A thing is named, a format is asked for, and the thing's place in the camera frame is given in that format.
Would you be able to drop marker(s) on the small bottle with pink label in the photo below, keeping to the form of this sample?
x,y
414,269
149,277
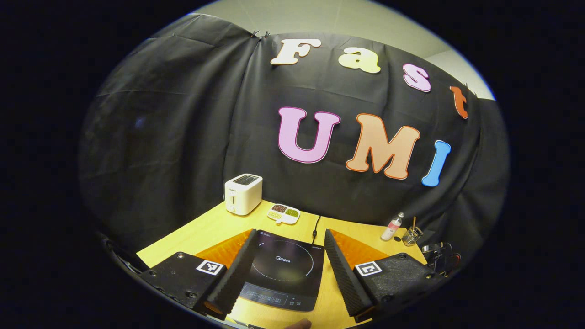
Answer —
x,y
391,228

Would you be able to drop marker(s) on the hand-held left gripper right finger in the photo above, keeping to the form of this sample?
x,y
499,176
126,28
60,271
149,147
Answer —
x,y
343,274

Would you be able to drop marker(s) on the black induction cooktop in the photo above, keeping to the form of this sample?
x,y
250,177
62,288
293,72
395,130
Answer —
x,y
283,269

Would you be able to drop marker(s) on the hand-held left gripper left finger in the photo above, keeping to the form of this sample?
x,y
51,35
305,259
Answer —
x,y
235,274

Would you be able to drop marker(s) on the white toaster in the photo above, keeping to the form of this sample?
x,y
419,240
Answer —
x,y
242,194

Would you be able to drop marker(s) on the white divided dish of beans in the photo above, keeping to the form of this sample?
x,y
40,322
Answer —
x,y
283,214

